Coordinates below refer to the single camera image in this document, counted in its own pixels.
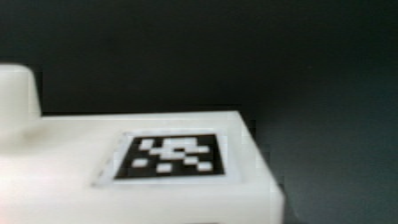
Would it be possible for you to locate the white front drawer tray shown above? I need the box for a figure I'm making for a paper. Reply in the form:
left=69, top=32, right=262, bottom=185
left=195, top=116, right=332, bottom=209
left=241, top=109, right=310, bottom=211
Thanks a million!
left=0, top=64, right=284, bottom=224

